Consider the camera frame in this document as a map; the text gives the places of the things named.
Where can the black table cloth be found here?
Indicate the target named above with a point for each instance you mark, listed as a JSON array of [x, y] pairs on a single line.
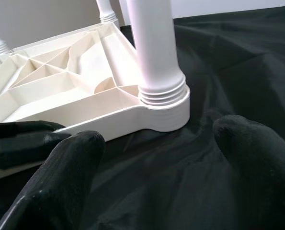
[[228, 72]]

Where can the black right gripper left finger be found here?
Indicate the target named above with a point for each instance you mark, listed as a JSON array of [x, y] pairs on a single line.
[[56, 182]]

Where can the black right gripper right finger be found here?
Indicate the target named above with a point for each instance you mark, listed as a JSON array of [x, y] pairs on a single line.
[[259, 167]]

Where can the white plastic table top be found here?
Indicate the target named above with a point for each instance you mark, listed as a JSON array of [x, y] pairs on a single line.
[[60, 95]]

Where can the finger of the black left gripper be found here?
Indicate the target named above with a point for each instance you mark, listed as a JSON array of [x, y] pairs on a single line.
[[25, 127], [29, 148]]

